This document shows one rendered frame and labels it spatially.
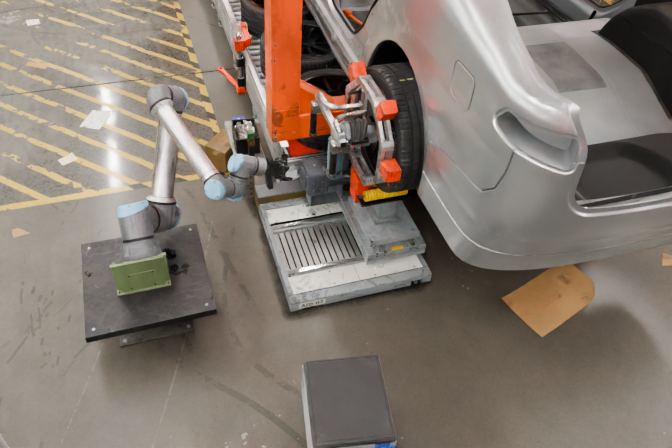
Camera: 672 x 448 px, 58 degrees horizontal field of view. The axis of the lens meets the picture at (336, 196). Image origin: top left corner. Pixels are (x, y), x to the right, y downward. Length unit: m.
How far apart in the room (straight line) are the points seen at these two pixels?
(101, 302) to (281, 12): 1.66
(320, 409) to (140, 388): 0.96
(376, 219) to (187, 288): 1.15
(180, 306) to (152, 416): 0.51
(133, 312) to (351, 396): 1.11
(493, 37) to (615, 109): 1.38
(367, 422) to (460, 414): 0.64
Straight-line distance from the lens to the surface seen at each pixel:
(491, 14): 2.44
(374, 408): 2.73
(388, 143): 2.90
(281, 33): 3.21
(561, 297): 3.78
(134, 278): 3.09
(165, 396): 3.17
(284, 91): 3.40
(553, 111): 2.17
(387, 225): 3.55
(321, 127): 3.61
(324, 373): 2.79
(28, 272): 3.83
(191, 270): 3.21
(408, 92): 2.94
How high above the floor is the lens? 2.73
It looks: 43 degrees down
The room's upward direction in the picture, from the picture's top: 5 degrees clockwise
